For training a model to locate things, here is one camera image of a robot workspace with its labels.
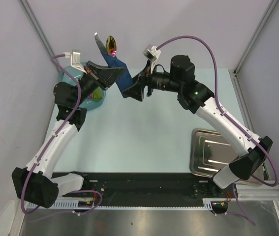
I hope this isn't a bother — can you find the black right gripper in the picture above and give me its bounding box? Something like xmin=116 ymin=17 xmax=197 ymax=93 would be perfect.
xmin=122 ymin=59 xmax=182 ymax=102

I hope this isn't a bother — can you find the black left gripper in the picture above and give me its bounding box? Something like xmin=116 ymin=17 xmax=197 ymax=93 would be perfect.
xmin=74 ymin=61 xmax=125 ymax=107

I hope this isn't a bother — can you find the dark blue paper napkin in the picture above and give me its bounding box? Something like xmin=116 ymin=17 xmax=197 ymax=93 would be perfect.
xmin=101 ymin=52 xmax=133 ymax=98

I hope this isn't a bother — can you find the ornate silver table knife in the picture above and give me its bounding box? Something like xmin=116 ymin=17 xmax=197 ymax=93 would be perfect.
xmin=94 ymin=32 xmax=106 ymax=53

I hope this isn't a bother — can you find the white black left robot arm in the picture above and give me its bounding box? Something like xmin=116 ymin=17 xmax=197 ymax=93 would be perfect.
xmin=12 ymin=61 xmax=126 ymax=208

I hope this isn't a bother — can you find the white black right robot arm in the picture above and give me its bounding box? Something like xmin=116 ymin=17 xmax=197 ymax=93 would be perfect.
xmin=124 ymin=55 xmax=273 ymax=197

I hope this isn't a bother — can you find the green rolled napkin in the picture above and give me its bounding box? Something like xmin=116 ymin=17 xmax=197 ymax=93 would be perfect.
xmin=92 ymin=88 xmax=105 ymax=102

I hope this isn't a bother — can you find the translucent blue plastic bin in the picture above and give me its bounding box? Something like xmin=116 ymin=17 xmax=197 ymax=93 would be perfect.
xmin=58 ymin=65 xmax=106 ymax=111

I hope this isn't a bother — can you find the stainless steel tray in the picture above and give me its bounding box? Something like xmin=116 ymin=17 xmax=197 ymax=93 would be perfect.
xmin=189 ymin=128 xmax=252 ymax=178

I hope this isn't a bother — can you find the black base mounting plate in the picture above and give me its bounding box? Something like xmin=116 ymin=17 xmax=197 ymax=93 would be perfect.
xmin=65 ymin=173 xmax=233 ymax=207

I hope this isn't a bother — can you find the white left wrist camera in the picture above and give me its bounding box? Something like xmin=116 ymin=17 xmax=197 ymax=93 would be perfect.
xmin=64 ymin=50 xmax=86 ymax=73

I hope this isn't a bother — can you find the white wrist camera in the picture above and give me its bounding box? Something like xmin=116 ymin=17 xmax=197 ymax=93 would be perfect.
xmin=143 ymin=44 xmax=161 ymax=72
xmin=64 ymin=50 xmax=86 ymax=73

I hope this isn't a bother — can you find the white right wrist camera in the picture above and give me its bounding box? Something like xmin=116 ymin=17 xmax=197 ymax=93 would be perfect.
xmin=143 ymin=44 xmax=161 ymax=72

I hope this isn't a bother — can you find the light blue cable duct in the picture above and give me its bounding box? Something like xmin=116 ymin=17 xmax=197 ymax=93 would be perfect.
xmin=50 ymin=200 xmax=213 ymax=210

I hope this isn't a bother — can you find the aluminium rail frame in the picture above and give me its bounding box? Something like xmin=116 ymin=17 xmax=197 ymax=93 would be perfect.
xmin=20 ymin=87 xmax=279 ymax=236

